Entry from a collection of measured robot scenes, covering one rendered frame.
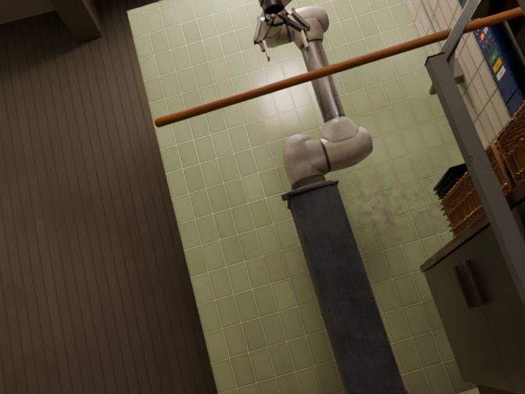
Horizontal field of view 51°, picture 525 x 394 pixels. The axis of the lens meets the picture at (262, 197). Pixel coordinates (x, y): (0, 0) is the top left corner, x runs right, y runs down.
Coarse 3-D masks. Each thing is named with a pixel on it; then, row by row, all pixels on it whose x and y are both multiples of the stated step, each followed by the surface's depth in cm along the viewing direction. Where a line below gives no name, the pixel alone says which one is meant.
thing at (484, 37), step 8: (480, 32) 229; (488, 32) 222; (480, 40) 231; (488, 40) 224; (488, 48) 226; (496, 48) 220; (488, 56) 228; (496, 56) 222; (488, 64) 230; (496, 64) 224; (504, 64) 217; (496, 72) 226; (504, 72) 219; (496, 80) 228; (504, 80) 221
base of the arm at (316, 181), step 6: (300, 180) 234; (306, 180) 233; (312, 180) 232; (318, 180) 233; (324, 180) 236; (330, 180) 231; (294, 186) 236; (300, 186) 233; (306, 186) 231; (312, 186) 231; (288, 192) 238; (282, 198) 237
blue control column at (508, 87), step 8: (464, 0) 235; (496, 24) 219; (496, 32) 218; (496, 40) 218; (504, 40) 217; (504, 48) 216; (504, 56) 215; (512, 64) 214; (512, 72) 213; (512, 80) 214; (520, 80) 212; (504, 88) 223; (512, 88) 216; (520, 88) 211; (504, 96) 225; (512, 96) 218; (520, 96) 212; (512, 104) 220; (520, 104) 214; (512, 112) 222
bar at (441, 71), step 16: (464, 16) 136; (448, 48) 134; (432, 64) 132; (448, 64) 134; (432, 80) 134; (448, 80) 131; (448, 96) 130; (448, 112) 130; (464, 112) 128; (464, 128) 127; (464, 144) 126; (480, 144) 126; (464, 160) 129; (480, 160) 125; (480, 176) 124; (480, 192) 124; (496, 192) 122; (496, 208) 121; (496, 224) 121; (512, 224) 120; (512, 240) 119; (512, 256) 118; (512, 272) 120
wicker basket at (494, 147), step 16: (496, 144) 138; (496, 160) 139; (464, 176) 162; (496, 176) 141; (448, 192) 180; (464, 192) 167; (448, 208) 185; (464, 208) 171; (480, 208) 158; (464, 224) 174
